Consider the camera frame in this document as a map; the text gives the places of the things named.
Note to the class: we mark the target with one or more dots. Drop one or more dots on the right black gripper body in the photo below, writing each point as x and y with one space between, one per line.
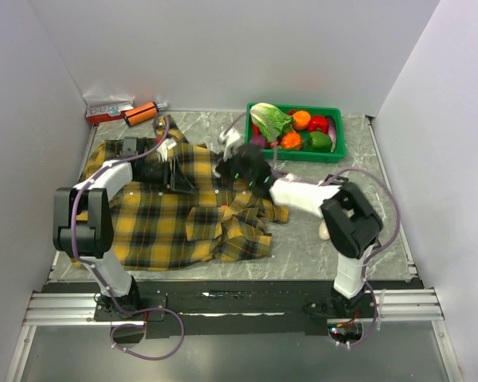
234 169

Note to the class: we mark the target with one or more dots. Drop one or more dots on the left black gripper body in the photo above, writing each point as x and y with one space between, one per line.
158 174

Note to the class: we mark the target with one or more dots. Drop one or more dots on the yellow plaid shirt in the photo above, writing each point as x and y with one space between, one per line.
222 220

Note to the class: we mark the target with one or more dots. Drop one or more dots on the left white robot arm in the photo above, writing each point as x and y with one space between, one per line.
82 220

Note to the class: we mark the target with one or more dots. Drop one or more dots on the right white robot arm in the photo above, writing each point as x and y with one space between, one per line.
352 224

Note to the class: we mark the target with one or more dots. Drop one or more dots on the purple onion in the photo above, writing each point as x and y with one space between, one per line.
260 141

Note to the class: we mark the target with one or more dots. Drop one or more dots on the napa cabbage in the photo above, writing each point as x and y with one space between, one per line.
272 123

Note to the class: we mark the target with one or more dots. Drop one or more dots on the orange carrot slice toy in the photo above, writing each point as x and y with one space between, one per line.
291 141

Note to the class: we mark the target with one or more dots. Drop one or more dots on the green plastic crate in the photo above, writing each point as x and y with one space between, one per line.
276 152

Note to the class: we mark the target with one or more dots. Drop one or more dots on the orange black cylinder tool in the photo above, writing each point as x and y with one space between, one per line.
143 113

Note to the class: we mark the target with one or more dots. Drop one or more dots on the orange fruit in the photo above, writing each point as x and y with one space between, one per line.
301 120

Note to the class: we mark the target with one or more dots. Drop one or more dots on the green bell pepper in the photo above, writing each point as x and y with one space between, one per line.
319 142

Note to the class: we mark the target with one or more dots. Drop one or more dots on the red white cardboard box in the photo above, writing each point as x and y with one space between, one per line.
107 109

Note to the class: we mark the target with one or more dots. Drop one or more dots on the red bell pepper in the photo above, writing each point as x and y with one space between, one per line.
318 123

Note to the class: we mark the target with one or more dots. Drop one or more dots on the purple eggplant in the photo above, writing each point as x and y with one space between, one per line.
331 132

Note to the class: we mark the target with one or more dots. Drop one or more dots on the white daikon radish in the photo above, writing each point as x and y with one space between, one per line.
323 231

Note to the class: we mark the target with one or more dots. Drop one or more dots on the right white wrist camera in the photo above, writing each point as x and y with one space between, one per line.
230 139

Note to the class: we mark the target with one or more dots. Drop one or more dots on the black square frame far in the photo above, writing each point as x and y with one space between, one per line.
332 179

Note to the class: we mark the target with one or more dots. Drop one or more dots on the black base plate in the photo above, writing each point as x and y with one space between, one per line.
234 307

